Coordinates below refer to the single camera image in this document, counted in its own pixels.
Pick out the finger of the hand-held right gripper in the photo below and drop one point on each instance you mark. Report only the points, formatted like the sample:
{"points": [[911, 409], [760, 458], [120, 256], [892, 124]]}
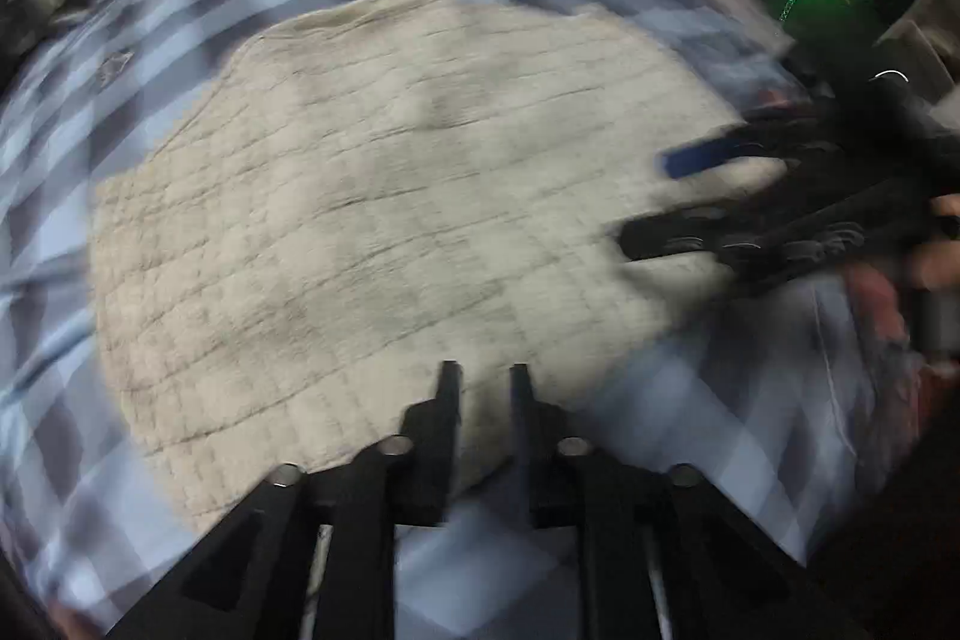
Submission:
{"points": [[705, 156], [750, 242]]}

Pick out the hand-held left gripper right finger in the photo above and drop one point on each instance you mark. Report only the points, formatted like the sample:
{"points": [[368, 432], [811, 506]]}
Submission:
{"points": [[544, 460]]}

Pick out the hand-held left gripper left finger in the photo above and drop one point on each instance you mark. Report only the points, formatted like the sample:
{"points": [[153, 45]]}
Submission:
{"points": [[435, 460]]}

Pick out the cream checked knit cloth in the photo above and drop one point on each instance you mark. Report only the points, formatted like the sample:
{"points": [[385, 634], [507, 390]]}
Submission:
{"points": [[375, 197]]}

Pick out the person's right hand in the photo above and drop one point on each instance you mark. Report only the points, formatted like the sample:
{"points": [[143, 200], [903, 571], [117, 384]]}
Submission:
{"points": [[941, 257]]}

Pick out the blue checkered blanket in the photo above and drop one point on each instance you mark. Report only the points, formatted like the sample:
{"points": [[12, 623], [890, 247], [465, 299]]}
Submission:
{"points": [[112, 123]]}

